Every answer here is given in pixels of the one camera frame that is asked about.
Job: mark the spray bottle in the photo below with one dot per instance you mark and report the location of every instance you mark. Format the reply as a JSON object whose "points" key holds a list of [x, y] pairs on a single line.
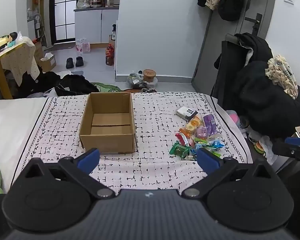
{"points": [[113, 33]]}

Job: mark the hanging black jacket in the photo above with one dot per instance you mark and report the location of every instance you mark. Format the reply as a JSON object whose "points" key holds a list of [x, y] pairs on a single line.
{"points": [[233, 2]]}

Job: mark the grey door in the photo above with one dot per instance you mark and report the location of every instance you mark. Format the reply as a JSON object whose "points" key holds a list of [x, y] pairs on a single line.
{"points": [[220, 50]]}

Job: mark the black framed glass door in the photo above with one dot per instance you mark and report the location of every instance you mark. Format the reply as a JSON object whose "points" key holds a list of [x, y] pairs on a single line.
{"points": [[65, 10]]}

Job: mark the brown round rug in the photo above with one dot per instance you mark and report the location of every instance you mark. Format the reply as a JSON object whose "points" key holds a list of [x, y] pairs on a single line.
{"points": [[132, 90]]}

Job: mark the light blue snack packet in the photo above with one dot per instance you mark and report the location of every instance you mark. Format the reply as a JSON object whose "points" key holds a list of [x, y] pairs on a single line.
{"points": [[197, 147]]}

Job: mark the pack of water bottles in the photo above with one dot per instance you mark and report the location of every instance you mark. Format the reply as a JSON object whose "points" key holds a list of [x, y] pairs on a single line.
{"points": [[83, 45]]}

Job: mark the grey sneakers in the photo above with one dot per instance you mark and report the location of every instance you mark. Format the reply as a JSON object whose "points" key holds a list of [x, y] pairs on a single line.
{"points": [[147, 90]]}

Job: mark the pile of black clothes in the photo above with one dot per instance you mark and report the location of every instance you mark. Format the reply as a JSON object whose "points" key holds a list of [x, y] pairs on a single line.
{"points": [[37, 83]]}

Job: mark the white plastic bag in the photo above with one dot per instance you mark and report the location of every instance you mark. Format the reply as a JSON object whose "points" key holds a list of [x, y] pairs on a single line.
{"points": [[268, 147]]}

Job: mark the tall cardboard box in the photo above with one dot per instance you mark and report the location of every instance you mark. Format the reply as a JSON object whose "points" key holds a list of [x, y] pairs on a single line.
{"points": [[38, 51]]}

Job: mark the large purple snack packet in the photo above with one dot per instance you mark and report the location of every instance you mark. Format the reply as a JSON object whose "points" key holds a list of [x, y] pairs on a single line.
{"points": [[210, 123]]}

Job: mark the burger toy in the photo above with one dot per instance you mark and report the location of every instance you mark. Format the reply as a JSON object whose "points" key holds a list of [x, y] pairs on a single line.
{"points": [[259, 147]]}

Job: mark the doll figure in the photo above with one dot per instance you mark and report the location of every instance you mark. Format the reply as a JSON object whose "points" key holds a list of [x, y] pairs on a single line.
{"points": [[5, 41]]}

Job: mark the black coat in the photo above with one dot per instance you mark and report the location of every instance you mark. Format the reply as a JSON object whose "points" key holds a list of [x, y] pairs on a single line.
{"points": [[265, 100]]}

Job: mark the black bag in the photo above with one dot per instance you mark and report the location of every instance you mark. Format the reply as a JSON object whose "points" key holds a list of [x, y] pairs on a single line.
{"points": [[75, 85]]}

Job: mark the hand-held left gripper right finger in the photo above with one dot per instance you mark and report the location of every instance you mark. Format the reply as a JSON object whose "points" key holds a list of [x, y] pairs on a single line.
{"points": [[207, 160]]}

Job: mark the clear plastic container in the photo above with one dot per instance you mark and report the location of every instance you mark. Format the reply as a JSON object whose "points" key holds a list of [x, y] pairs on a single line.
{"points": [[152, 83]]}

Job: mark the pink item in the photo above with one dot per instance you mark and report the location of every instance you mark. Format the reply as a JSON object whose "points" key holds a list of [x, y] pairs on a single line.
{"points": [[233, 118]]}

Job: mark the bright green snack packet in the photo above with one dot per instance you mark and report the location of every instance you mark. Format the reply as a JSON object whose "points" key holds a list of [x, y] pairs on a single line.
{"points": [[201, 140]]}

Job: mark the small lilac snack packet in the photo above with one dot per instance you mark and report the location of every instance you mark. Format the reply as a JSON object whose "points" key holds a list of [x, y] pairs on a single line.
{"points": [[202, 132]]}

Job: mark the white kitchen cabinet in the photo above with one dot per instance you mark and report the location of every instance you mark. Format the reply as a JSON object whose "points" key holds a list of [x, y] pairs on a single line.
{"points": [[95, 25]]}

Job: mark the white bed sheet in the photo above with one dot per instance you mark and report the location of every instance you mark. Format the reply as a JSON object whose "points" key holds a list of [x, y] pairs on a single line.
{"points": [[12, 122]]}

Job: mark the clear plastic bag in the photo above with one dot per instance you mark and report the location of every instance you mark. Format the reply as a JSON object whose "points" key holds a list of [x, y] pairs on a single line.
{"points": [[134, 80]]}

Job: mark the cardboard box with tissue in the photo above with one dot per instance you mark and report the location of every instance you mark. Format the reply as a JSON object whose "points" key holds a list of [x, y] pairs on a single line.
{"points": [[48, 62]]}

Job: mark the yellow wooden table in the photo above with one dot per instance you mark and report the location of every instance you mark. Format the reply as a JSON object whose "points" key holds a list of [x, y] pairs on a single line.
{"points": [[1, 77]]}

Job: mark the black fleece lined jacket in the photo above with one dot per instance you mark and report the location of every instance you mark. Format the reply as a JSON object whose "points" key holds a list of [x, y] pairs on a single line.
{"points": [[255, 47]]}

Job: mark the red oil bottle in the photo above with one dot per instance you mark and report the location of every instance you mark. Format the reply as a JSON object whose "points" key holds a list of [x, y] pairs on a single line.
{"points": [[110, 56]]}

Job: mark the white black label snack packet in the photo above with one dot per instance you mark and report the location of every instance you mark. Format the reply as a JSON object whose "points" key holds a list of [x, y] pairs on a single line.
{"points": [[186, 112]]}

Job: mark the brown round container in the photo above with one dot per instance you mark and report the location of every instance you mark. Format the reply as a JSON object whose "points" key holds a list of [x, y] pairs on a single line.
{"points": [[149, 75]]}

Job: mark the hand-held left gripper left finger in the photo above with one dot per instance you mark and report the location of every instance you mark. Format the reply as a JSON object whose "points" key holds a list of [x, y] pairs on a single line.
{"points": [[88, 158]]}

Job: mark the cream dotted tablecloth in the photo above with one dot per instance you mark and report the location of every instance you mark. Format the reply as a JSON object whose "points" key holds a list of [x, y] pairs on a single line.
{"points": [[17, 57]]}

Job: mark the orange yellow cake packet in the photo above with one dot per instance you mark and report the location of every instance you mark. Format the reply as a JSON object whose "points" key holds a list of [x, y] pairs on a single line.
{"points": [[193, 124]]}

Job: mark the cream knitted scarf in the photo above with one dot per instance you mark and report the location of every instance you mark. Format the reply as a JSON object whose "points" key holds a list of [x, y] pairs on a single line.
{"points": [[281, 75]]}

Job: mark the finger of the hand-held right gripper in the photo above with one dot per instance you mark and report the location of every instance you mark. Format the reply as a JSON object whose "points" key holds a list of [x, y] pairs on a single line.
{"points": [[298, 141], [290, 151]]}

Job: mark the green rug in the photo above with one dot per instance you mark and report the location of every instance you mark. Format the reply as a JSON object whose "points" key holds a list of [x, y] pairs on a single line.
{"points": [[107, 88]]}

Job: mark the dark green snack packet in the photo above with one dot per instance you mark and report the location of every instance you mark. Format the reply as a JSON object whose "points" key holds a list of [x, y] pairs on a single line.
{"points": [[178, 150]]}

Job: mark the white standing fan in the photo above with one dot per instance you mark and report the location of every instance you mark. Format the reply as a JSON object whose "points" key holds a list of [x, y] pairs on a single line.
{"points": [[38, 20]]}

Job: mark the red snack packet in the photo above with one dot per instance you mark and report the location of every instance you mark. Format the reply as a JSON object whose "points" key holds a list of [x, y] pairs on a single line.
{"points": [[182, 138]]}

